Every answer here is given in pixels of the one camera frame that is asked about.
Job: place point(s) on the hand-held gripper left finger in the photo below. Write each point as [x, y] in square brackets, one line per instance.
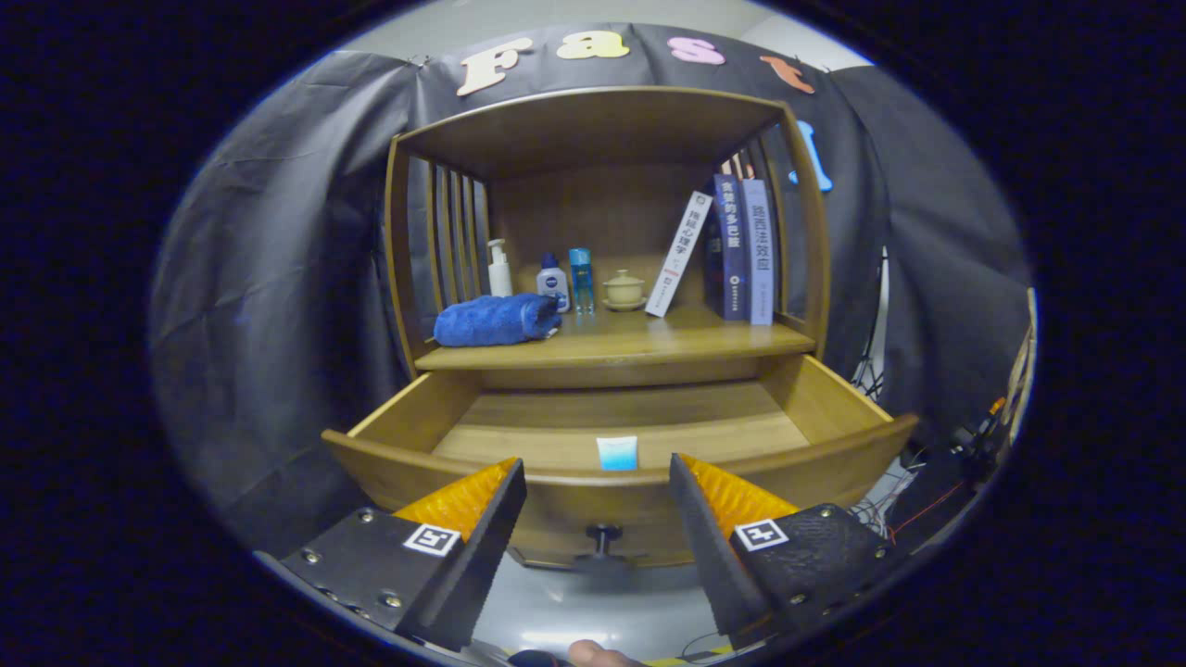
[484, 547]

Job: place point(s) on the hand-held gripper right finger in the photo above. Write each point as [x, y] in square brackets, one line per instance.
[709, 547]

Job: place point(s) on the wooden drawer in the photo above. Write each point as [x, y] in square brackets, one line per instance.
[574, 505]

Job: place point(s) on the black drawer knob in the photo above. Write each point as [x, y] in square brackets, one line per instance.
[602, 540]

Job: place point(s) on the small blue tube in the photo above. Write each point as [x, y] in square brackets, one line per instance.
[617, 454]

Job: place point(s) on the wooden countertop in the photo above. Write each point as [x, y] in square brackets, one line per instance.
[649, 338]

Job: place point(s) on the wooden cabinet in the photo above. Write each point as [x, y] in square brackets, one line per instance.
[602, 213]

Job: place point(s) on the blue folded towel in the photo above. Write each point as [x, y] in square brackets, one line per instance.
[491, 320]

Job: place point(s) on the black tripod stand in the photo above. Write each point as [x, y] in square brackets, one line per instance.
[868, 372]

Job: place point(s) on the beige lidded teacup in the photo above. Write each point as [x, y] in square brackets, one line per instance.
[624, 291]

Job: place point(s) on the white bottle blue cap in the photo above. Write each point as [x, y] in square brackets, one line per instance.
[552, 285]

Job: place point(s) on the white pump bottle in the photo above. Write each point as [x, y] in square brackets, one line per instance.
[500, 276]

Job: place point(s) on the blue translucent bottle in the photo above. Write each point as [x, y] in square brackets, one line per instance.
[582, 283]

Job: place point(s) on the white book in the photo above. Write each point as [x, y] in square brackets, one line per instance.
[679, 255]

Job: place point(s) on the dark blue book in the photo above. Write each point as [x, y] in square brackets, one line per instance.
[732, 250]

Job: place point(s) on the pale blue book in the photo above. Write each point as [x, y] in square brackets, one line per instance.
[760, 250]

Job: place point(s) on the black backdrop cloth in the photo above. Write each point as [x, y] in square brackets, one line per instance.
[259, 278]

